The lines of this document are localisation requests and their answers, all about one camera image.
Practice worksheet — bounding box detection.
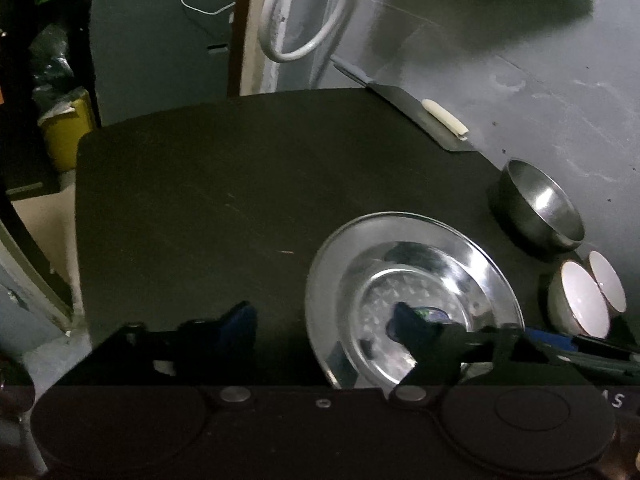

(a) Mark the dark plastic bag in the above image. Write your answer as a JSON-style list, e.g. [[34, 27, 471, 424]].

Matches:
[[29, 24, 77, 92]]

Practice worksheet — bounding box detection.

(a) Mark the yellow plastic container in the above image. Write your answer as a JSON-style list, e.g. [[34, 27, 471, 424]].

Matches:
[[39, 89, 97, 172]]

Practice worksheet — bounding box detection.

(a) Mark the steel bowl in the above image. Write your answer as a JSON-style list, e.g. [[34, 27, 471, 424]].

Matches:
[[487, 158, 585, 254]]

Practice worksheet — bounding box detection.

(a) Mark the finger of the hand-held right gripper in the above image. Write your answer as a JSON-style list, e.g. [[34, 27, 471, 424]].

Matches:
[[524, 327, 640, 357], [547, 351, 640, 377]]

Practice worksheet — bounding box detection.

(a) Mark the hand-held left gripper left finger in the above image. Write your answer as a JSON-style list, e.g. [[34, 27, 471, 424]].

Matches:
[[90, 301, 259, 406]]

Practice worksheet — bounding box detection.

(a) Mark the wooden door frame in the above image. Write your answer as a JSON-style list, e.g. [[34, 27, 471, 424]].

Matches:
[[227, 0, 263, 97]]

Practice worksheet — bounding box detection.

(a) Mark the thick white hose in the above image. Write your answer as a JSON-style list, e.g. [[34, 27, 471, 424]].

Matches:
[[257, 0, 357, 64]]

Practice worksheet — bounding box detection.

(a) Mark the steel cleaver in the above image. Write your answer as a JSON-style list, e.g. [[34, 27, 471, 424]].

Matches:
[[330, 57, 477, 153]]

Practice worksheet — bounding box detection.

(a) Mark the white ceramic bowl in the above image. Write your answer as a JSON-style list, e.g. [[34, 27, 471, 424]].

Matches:
[[585, 250, 628, 314], [546, 260, 612, 339]]

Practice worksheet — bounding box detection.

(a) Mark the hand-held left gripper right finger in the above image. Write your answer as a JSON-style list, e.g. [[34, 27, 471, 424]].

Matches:
[[387, 302, 598, 406]]

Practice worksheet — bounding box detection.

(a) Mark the wide steel plate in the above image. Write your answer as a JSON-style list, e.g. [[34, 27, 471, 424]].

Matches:
[[304, 211, 526, 391]]

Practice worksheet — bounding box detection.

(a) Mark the black panel with slots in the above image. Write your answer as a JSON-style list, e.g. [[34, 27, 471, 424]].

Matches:
[[89, 0, 242, 127]]

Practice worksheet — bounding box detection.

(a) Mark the small white stick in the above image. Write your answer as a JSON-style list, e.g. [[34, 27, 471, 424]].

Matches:
[[422, 99, 471, 140]]

